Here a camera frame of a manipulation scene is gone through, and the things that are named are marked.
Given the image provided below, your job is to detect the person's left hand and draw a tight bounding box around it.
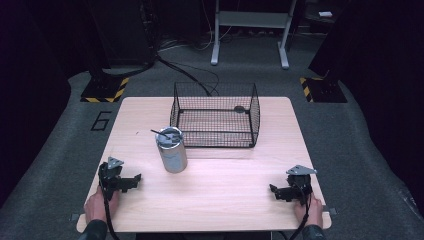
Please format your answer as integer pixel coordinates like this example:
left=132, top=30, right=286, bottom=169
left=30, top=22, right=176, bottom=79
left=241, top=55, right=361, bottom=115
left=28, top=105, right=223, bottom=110
left=83, top=185, right=121, bottom=225

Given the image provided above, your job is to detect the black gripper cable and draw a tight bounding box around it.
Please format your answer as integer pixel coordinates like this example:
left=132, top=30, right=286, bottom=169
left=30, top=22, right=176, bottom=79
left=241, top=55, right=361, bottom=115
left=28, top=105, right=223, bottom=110
left=102, top=188, right=122, bottom=240
left=287, top=182, right=314, bottom=240

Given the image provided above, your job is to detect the person's right hand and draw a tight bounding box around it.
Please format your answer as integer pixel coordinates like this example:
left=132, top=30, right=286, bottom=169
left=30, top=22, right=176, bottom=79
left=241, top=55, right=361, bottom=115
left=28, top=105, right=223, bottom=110
left=293, top=193, right=325, bottom=230

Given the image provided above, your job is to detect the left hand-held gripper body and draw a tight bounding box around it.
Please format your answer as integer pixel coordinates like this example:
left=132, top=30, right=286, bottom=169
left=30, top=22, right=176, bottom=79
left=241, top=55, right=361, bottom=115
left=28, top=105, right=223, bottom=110
left=97, top=156, right=132, bottom=202

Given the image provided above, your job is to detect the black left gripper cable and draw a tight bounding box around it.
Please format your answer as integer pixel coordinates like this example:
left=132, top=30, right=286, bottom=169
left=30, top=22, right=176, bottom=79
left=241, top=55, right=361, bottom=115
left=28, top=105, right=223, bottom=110
left=102, top=188, right=122, bottom=240

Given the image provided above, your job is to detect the silver metal cup with lid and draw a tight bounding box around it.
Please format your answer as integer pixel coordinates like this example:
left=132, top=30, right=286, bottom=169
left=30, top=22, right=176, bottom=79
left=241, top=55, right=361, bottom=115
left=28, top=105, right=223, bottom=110
left=154, top=126, right=189, bottom=174

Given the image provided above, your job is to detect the black curtain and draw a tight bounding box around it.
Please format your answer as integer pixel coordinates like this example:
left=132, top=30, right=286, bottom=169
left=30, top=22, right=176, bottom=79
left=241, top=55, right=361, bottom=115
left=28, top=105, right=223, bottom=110
left=308, top=0, right=424, bottom=218
left=0, top=0, right=101, bottom=209

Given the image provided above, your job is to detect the black straw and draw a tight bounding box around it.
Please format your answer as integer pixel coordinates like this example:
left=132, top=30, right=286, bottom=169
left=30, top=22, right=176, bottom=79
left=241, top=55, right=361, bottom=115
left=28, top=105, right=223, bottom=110
left=149, top=128, right=172, bottom=140

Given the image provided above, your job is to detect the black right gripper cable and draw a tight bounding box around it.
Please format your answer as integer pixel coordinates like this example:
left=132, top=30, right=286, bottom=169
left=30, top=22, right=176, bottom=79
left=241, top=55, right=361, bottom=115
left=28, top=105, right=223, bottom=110
left=287, top=182, right=314, bottom=240

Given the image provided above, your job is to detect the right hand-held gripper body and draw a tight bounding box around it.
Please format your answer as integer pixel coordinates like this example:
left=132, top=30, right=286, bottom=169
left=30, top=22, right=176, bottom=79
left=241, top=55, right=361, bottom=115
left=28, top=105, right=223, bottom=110
left=285, top=164, right=318, bottom=206

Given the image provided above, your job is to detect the black striped stand base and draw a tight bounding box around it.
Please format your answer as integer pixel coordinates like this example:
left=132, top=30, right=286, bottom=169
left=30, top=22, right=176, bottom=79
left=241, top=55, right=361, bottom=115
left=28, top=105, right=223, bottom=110
left=298, top=76, right=349, bottom=104
left=80, top=76, right=131, bottom=104

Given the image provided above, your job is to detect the dark cabinet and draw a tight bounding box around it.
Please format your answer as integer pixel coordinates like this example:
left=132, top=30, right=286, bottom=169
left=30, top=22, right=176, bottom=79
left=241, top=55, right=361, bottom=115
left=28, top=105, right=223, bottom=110
left=87, top=0, right=157, bottom=69

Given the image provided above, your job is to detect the black wire basket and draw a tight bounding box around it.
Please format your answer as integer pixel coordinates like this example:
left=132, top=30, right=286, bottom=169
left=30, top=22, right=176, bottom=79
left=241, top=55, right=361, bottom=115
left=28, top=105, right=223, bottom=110
left=169, top=81, right=262, bottom=149

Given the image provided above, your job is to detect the white floor cable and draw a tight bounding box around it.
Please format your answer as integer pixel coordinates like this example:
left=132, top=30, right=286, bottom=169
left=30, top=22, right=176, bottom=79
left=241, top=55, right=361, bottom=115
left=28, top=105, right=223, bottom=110
left=159, top=0, right=234, bottom=53

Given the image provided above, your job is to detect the black floor cable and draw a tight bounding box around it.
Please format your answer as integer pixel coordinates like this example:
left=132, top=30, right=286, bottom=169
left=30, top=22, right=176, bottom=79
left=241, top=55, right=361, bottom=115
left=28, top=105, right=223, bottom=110
left=155, top=54, right=221, bottom=98

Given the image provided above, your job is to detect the white metal stand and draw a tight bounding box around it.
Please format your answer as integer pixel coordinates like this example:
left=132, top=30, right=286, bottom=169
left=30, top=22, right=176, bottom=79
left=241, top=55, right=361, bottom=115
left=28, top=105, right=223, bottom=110
left=210, top=0, right=298, bottom=71

